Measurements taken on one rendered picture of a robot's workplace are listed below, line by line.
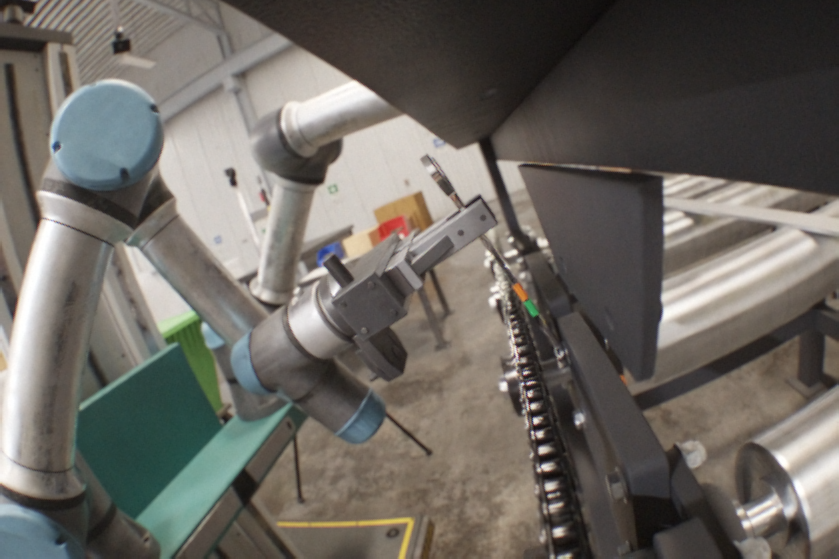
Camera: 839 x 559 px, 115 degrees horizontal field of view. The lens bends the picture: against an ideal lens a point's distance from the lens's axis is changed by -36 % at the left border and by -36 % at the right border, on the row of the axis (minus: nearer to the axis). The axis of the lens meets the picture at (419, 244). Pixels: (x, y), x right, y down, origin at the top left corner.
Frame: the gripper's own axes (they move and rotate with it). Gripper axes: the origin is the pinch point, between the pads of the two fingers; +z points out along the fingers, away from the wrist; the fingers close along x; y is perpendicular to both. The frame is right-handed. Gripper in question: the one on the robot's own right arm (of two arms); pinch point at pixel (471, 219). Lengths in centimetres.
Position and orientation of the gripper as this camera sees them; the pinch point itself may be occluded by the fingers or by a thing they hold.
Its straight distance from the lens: 39.1
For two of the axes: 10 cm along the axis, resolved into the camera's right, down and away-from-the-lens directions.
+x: 0.9, -2.8, 9.6
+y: -5.9, -7.9, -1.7
